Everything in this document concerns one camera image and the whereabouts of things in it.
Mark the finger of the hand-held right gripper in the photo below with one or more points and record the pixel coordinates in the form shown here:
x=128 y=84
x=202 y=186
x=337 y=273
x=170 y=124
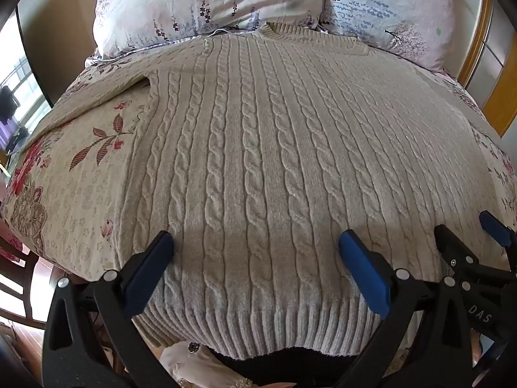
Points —
x=497 y=228
x=454 y=248

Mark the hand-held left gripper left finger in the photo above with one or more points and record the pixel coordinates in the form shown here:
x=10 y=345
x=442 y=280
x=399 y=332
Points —
x=150 y=275

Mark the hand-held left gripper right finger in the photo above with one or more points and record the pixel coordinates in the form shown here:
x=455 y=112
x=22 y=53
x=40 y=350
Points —
x=363 y=271

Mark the white beaded garment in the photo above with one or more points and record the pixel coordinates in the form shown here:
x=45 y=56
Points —
x=194 y=361

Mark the floral bedspread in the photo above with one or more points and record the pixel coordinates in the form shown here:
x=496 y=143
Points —
x=80 y=198

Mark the dark cloth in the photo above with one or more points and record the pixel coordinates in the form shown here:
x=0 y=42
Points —
x=291 y=365

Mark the white wardrobe with wooden trim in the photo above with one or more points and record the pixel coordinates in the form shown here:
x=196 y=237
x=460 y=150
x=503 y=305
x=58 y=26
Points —
x=499 y=105

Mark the wooden chair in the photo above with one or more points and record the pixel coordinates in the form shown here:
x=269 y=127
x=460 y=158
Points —
x=18 y=266

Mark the purple cloth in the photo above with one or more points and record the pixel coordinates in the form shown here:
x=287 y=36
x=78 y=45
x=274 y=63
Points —
x=7 y=135

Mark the pink pillow with blue print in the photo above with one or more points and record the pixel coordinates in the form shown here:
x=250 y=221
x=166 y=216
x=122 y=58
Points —
x=387 y=12

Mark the pink floral pillow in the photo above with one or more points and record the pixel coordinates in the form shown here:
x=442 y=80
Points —
x=194 y=4

